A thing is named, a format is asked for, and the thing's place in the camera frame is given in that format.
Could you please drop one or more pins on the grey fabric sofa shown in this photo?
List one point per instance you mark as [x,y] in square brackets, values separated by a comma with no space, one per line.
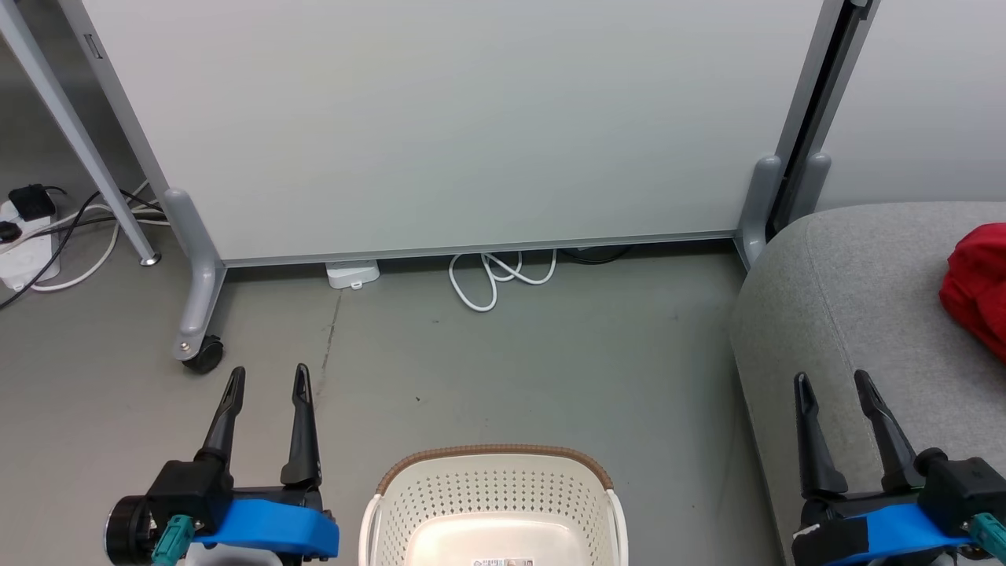
[849,314]

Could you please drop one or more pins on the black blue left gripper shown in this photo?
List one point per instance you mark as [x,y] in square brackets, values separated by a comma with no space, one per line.
[267,527]

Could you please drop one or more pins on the black caster wheel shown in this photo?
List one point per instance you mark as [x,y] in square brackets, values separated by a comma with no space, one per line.
[206,355]

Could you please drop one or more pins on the white power strip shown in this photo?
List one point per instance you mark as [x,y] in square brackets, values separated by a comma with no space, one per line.
[27,259]

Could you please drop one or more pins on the cream perforated laundry basket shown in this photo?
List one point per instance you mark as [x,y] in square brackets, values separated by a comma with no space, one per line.
[440,503]

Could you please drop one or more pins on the teal right gripper connector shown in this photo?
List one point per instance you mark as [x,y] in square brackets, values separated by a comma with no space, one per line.
[990,533]

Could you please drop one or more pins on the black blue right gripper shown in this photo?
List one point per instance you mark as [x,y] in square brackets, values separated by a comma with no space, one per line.
[959,483]

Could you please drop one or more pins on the red basketball jersey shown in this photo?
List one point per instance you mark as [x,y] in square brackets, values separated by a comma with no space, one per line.
[978,291]

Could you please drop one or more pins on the small white plastic box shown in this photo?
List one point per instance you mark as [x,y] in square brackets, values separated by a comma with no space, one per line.
[352,274]

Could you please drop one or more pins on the small black plug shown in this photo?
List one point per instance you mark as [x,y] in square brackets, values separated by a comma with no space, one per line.
[8,232]

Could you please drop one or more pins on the teal left gripper connector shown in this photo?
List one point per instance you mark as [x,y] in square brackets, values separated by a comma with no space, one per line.
[174,538]

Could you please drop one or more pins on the white partition panel grey frame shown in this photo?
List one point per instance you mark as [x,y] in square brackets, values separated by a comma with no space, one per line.
[432,118]
[927,94]

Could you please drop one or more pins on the teal gripper connector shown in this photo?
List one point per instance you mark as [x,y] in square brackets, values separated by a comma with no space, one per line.
[990,533]
[174,538]

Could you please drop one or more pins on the grey slanted metal leg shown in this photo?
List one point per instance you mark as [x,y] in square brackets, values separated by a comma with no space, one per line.
[78,134]

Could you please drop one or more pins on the black power adapter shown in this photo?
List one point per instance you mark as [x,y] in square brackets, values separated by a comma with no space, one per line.
[31,203]

